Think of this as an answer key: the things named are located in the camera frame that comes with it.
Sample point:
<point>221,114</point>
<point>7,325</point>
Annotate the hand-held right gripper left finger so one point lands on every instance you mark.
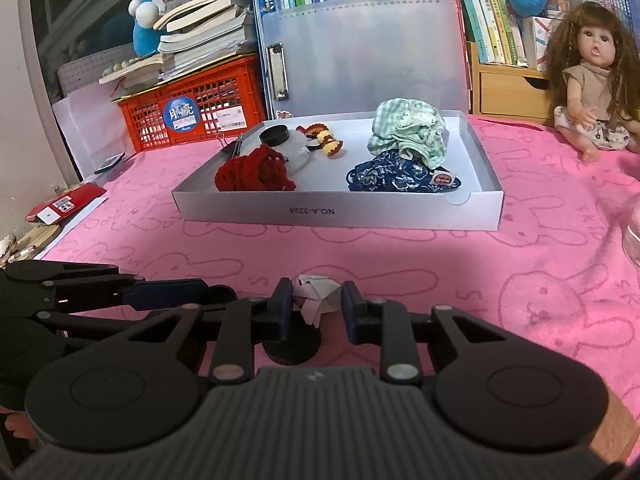
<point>282,310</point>

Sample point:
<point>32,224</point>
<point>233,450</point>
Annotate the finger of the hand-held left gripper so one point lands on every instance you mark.
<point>170,292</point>
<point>90,322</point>

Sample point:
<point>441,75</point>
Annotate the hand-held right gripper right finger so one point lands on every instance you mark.
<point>350,310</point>

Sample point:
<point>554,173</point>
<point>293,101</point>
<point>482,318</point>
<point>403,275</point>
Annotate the white paper figure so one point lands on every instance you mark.
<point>320,297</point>

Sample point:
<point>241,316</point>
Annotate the grey shallow cardboard box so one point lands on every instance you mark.
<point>350,215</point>

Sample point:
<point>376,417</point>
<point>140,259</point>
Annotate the dark blue patterned scrunchie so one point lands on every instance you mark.
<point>385,175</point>

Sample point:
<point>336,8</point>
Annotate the white fluffy scrunchie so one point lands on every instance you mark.
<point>297,152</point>

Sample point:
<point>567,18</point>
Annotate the person's left hand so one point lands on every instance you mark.
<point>17,425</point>

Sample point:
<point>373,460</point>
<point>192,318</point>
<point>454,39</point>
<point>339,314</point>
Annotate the red flat packet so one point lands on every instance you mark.
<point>70,200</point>

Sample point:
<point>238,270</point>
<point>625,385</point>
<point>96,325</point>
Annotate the red knitted scrunchie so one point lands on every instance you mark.
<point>255,172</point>

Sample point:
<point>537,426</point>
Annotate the small black device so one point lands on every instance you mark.
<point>110,162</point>

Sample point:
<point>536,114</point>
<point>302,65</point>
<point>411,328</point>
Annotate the pink printed blanket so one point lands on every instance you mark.
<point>500,280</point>

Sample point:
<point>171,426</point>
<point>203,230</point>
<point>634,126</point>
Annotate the black hair clip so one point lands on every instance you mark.
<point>236,149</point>

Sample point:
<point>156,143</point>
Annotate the yellow and red scrunchie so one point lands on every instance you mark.
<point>330,145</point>

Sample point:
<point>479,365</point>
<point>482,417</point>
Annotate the green checked scrunchie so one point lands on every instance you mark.
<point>405,130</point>

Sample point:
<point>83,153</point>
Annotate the white paperboard sheet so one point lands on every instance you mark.
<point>75,125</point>

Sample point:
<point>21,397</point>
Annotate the red plastic crate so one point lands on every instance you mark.
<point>215,90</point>

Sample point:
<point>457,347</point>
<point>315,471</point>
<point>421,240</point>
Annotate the white grid board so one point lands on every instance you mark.
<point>85,70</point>

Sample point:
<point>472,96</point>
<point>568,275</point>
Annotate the translucent clip file folder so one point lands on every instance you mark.
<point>365,60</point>

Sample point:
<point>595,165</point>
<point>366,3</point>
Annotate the stack of lying books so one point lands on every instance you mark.
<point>200,40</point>

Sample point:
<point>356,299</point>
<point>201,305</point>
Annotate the blue and white cat plush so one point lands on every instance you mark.
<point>145,35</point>

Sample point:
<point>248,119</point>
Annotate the wooden desk organizer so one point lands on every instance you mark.
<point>505,95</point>

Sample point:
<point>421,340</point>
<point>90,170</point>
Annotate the red file folder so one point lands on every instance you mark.
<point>462,60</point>

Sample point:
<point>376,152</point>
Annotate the clear glass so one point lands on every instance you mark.
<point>634,240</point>

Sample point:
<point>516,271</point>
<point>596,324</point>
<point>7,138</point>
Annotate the row of books in organizer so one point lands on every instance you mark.
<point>490,20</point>

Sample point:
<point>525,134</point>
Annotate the long-haired baby doll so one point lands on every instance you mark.
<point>585,85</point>

